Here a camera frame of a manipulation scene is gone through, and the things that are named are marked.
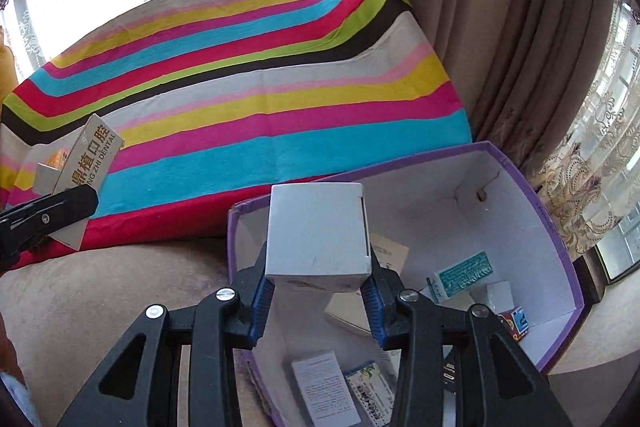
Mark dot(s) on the white box with fine text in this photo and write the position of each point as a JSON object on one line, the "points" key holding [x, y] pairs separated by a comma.
{"points": [[322, 382]]}

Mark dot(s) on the patterned lace curtain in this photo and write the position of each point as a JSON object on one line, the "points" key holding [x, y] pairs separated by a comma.
{"points": [[600, 157]]}

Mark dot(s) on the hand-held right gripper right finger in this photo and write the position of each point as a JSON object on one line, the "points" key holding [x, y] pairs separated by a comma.
{"points": [[372, 312]]}

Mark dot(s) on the small blue and white box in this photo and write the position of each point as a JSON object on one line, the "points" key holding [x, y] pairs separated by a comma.
{"points": [[517, 324]]}

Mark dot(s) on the striped colourful blanket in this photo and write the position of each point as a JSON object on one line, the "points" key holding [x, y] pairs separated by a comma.
{"points": [[250, 107]]}

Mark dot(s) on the teal green box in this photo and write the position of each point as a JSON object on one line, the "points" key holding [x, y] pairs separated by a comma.
{"points": [[460, 277]]}

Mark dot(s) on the yellow cushion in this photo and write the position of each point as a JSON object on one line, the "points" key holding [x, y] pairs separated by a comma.
{"points": [[5, 67]]}

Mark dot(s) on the orange and white box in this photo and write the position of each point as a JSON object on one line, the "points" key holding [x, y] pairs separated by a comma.
{"points": [[90, 162]]}

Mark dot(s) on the purple cardboard box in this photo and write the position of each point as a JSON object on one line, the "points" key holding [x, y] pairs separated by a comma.
{"points": [[450, 217]]}

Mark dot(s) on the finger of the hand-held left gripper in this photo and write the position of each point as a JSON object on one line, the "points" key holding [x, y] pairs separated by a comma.
{"points": [[50, 209]]}

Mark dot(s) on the green and white printed box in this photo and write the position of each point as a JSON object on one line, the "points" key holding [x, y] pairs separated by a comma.
{"points": [[370, 387]]}

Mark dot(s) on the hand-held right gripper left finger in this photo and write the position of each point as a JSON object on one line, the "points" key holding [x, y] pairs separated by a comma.
{"points": [[260, 312]]}

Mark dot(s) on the plain white box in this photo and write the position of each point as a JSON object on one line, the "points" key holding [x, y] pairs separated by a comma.
{"points": [[317, 237]]}

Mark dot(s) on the dark window sill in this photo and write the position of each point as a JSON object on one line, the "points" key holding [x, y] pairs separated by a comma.
{"points": [[612, 272]]}

